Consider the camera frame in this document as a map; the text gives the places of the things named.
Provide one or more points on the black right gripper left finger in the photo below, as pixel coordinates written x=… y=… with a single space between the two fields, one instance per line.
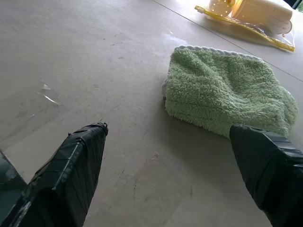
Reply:
x=64 y=179

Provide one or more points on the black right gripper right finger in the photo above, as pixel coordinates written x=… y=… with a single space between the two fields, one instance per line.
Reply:
x=270 y=170

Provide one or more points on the green fluffy towel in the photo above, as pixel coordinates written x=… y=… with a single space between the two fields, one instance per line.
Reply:
x=227 y=88

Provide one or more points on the clear yellow-trimmed zipper pouch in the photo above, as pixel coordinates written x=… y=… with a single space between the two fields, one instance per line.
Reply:
x=260 y=26

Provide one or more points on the cream cylindrical bottle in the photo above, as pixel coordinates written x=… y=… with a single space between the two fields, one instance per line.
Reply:
x=262 y=11

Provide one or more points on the white dotted cup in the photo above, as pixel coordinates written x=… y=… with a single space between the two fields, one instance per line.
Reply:
x=219 y=7

